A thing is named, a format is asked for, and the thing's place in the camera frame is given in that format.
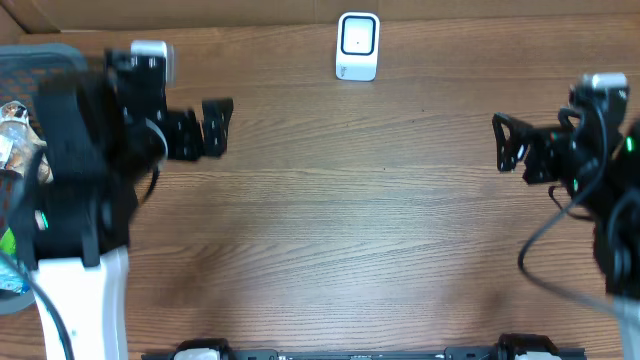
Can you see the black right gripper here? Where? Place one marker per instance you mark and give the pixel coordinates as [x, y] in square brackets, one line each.
[543, 140]

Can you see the green snack bag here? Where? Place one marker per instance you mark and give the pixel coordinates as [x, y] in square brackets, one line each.
[8, 243]

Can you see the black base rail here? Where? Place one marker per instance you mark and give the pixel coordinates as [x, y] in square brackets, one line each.
[510, 346]

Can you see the beige brown snack bag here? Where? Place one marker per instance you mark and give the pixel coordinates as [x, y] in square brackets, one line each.
[19, 142]

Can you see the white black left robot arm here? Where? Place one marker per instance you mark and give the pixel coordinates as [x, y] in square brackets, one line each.
[104, 131]

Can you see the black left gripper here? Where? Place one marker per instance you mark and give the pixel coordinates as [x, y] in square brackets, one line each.
[214, 118]

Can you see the grey plastic basket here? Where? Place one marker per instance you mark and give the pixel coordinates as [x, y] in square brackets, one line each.
[22, 67]

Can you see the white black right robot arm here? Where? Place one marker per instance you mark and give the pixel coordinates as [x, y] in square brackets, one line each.
[599, 167]

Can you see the blue Oreo cookie pack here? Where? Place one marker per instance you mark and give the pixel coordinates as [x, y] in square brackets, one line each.
[12, 272]

